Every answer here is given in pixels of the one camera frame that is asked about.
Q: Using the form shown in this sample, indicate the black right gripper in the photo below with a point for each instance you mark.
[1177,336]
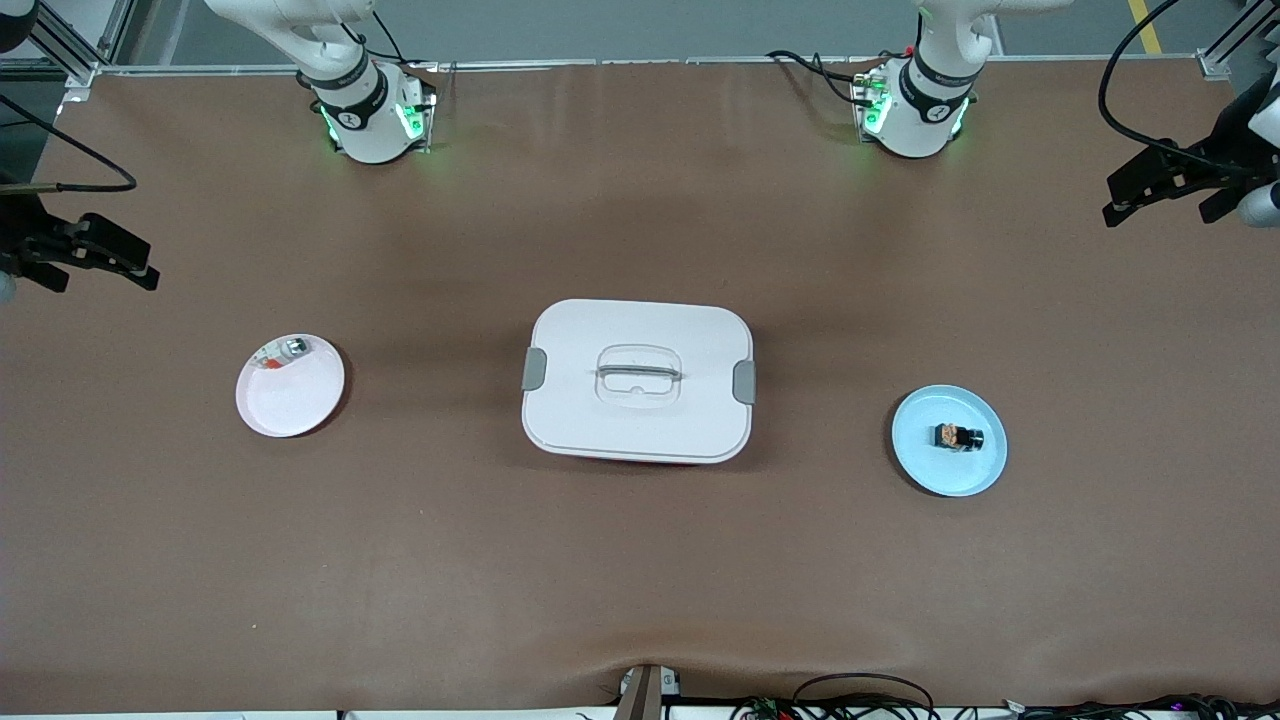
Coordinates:
[22,232]

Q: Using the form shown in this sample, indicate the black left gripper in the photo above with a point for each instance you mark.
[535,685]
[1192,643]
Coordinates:
[1214,165]

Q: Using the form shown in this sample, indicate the orange black push-button switch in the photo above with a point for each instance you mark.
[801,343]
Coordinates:
[958,437]

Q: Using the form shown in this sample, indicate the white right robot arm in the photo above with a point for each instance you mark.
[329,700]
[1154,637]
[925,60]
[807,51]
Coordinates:
[352,105]

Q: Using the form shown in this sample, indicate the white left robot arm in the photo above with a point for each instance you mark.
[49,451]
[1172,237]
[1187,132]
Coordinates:
[915,110]

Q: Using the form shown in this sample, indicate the pink round plate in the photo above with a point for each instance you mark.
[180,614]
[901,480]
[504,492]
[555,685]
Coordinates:
[290,400]

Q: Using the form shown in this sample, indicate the light blue round plate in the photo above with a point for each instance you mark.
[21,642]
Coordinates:
[950,470]

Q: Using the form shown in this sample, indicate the grey box latch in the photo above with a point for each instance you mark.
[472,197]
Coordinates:
[745,382]
[533,369]

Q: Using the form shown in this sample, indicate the white lidded storage box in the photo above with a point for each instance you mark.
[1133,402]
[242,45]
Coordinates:
[640,425]

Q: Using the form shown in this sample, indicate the aluminium frame extrusion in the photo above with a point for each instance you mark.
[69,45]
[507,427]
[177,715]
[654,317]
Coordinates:
[1225,55]
[60,50]

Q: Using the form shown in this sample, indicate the silver table edge rail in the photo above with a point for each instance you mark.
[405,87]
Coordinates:
[650,62]

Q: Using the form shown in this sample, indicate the brown camera mount bracket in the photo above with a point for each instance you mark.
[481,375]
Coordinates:
[640,695]

